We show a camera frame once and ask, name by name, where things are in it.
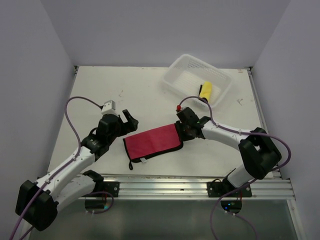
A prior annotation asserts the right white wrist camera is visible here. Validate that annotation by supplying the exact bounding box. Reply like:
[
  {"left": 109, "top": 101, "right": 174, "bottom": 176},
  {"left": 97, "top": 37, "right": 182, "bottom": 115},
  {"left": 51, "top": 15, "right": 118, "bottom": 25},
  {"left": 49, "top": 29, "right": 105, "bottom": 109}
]
[{"left": 176, "top": 104, "right": 185, "bottom": 113}]

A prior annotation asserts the grey and pink towel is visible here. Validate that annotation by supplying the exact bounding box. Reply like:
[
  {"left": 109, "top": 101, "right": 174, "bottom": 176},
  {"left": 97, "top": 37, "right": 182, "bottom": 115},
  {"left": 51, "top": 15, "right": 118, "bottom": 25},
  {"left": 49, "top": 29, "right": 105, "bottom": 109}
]
[{"left": 123, "top": 123, "right": 184, "bottom": 171}]

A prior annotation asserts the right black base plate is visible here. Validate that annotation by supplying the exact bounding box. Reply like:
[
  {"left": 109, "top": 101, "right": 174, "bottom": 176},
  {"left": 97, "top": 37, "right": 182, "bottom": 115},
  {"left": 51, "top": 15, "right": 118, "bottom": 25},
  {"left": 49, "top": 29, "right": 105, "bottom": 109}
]
[{"left": 206, "top": 179, "right": 253, "bottom": 198}]

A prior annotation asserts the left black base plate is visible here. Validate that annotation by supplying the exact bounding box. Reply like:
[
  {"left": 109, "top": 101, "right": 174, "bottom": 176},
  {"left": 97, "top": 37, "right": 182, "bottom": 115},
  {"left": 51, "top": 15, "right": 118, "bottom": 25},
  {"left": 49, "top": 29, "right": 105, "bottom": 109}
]
[{"left": 94, "top": 181, "right": 120, "bottom": 198}]

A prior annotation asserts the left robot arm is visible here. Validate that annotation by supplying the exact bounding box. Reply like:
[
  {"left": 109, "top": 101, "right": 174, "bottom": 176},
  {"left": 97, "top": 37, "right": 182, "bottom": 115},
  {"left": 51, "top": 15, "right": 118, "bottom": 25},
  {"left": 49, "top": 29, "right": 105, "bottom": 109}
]
[{"left": 15, "top": 109, "right": 139, "bottom": 231}]

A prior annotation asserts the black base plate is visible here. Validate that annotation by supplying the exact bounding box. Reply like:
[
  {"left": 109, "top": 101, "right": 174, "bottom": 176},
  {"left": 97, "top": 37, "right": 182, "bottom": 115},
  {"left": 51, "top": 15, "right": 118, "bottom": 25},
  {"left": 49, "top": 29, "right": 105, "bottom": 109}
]
[
  {"left": 206, "top": 179, "right": 253, "bottom": 198},
  {"left": 94, "top": 181, "right": 120, "bottom": 198}
]

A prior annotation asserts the aluminium mounting rail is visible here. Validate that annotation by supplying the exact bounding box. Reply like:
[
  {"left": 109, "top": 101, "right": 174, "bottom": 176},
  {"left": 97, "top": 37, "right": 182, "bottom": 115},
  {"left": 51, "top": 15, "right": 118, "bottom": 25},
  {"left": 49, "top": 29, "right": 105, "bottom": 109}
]
[{"left": 74, "top": 174, "right": 293, "bottom": 201}]

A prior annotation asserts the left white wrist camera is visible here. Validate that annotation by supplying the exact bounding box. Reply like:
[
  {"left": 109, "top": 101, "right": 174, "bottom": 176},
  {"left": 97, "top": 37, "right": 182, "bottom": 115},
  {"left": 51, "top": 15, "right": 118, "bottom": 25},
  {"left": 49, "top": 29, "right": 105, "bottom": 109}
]
[{"left": 101, "top": 100, "right": 117, "bottom": 116}]

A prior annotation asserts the white plastic basket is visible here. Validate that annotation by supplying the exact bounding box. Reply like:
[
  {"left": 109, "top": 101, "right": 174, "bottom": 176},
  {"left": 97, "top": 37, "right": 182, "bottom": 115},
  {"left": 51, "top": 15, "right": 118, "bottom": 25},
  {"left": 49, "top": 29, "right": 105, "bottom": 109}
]
[{"left": 161, "top": 54, "right": 234, "bottom": 108}]

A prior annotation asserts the grey and yellow towel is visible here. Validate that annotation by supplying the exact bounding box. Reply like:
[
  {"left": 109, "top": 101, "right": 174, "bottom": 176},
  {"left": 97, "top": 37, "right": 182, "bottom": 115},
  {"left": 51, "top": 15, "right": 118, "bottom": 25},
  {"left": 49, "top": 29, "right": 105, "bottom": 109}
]
[{"left": 198, "top": 81, "right": 213, "bottom": 103}]

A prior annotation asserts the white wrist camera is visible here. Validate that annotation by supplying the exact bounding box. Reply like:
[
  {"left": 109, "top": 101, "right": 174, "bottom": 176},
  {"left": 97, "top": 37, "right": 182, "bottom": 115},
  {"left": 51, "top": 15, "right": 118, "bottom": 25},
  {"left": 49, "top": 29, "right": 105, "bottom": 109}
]
[
  {"left": 101, "top": 100, "right": 117, "bottom": 116},
  {"left": 176, "top": 104, "right": 185, "bottom": 113}
]

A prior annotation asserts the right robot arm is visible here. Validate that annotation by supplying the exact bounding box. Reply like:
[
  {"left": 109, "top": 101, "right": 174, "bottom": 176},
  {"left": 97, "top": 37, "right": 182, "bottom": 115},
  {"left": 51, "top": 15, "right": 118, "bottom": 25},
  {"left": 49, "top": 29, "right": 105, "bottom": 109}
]
[{"left": 176, "top": 105, "right": 282, "bottom": 197}]

